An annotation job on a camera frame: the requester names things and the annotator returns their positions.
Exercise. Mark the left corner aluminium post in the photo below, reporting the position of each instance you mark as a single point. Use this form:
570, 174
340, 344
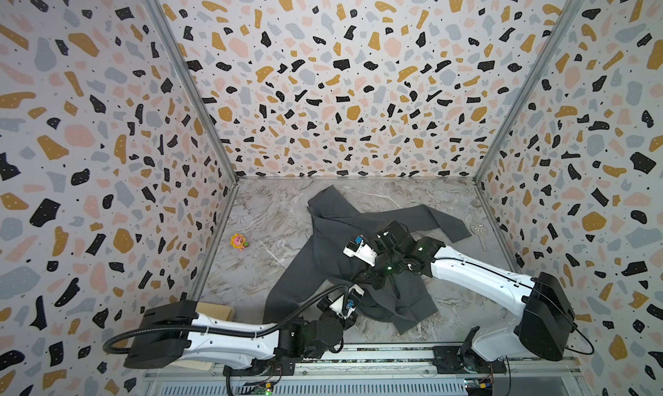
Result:
159, 19

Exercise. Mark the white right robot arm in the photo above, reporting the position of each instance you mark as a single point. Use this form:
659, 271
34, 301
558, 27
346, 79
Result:
541, 317

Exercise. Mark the beige kitchen scale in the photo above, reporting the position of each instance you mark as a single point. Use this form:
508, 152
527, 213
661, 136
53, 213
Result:
220, 312

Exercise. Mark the right corner aluminium post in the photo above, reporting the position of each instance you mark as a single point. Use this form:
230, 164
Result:
563, 23

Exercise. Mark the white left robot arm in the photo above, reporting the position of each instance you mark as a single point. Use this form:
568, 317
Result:
183, 331

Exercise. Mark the corner aluminium post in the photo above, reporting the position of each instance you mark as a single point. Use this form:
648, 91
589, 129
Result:
159, 19
563, 23

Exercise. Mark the pink yellow small toy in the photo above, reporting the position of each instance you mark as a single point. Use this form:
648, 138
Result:
238, 241

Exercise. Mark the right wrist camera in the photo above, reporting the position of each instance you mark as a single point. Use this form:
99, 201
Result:
360, 249

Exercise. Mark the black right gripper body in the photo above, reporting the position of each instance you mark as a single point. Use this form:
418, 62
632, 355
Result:
374, 270

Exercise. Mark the dark grey zip jacket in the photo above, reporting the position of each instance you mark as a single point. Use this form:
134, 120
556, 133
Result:
404, 301

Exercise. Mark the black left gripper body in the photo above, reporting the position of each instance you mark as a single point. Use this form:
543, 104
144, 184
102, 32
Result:
324, 306

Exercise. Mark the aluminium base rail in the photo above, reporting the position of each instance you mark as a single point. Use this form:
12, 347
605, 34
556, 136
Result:
379, 369

